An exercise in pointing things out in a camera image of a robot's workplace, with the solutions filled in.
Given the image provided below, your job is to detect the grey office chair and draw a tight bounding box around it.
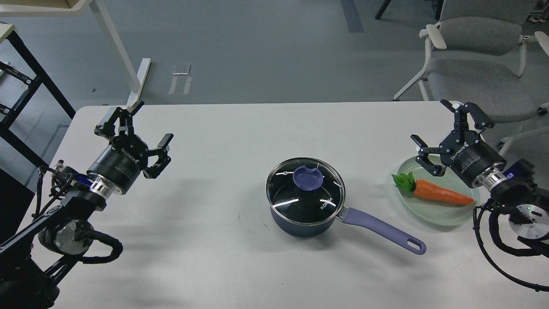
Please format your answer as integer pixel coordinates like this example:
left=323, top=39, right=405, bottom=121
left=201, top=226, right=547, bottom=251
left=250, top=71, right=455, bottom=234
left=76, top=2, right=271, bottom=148
left=393, top=0, right=548, bottom=154

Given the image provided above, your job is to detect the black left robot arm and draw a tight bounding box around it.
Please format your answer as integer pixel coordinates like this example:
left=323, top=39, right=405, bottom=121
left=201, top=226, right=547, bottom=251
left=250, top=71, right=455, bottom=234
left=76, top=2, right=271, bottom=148
left=1, top=101, right=173, bottom=309

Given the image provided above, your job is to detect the glass lid with purple knob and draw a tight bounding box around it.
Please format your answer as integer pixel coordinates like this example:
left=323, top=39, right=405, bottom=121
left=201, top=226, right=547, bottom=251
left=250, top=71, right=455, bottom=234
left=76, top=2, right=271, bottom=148
left=266, top=157, right=345, bottom=225

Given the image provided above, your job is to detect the white table frame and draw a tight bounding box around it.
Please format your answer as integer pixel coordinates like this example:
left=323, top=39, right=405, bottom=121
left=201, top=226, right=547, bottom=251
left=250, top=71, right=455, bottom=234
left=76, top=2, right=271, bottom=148
left=1, top=0, right=156, bottom=109

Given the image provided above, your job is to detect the green glass plate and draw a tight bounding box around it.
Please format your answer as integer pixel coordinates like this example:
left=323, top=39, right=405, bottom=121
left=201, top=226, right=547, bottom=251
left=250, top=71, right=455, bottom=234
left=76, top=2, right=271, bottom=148
left=391, top=157, right=480, bottom=227

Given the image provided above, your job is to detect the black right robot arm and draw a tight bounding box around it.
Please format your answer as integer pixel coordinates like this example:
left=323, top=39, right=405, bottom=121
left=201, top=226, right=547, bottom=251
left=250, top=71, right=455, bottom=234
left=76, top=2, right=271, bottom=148
left=411, top=100, right=548, bottom=292

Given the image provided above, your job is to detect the orange toy carrot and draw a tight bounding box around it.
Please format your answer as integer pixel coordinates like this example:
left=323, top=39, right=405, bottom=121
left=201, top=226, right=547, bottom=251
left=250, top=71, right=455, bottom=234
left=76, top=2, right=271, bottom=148
left=391, top=172, right=474, bottom=206

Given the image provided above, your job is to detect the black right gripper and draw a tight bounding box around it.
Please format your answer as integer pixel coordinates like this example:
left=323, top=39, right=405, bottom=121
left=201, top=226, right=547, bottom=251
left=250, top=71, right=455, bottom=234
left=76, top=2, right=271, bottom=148
left=410, top=100, right=507, bottom=188

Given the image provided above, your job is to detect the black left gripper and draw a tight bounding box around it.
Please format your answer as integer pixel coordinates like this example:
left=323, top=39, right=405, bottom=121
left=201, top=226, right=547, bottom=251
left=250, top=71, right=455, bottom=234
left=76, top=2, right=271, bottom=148
left=87, top=100, right=173, bottom=195

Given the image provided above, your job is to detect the blue saucepan with purple handle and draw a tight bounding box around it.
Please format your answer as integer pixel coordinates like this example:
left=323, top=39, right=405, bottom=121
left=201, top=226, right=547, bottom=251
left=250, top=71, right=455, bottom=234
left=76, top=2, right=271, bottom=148
left=269, top=202, right=427, bottom=255

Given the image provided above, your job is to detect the black metal rack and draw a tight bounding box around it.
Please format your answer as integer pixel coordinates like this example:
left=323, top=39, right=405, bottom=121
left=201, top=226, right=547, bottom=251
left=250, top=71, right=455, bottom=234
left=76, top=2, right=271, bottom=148
left=0, top=23, right=76, bottom=167

